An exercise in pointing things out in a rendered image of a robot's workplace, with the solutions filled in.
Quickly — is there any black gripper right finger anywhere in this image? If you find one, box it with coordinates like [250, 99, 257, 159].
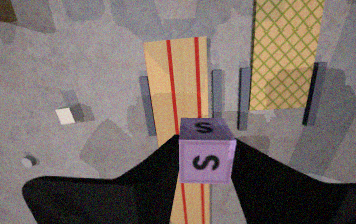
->
[231, 138, 356, 224]

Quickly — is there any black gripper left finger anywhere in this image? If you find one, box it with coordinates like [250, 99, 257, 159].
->
[21, 134, 179, 224]

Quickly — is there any purple cube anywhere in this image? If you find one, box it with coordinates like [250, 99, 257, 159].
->
[179, 118, 236, 185]

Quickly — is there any tan strip with green crosshatch pattern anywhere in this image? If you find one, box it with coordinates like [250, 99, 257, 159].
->
[248, 0, 325, 111]

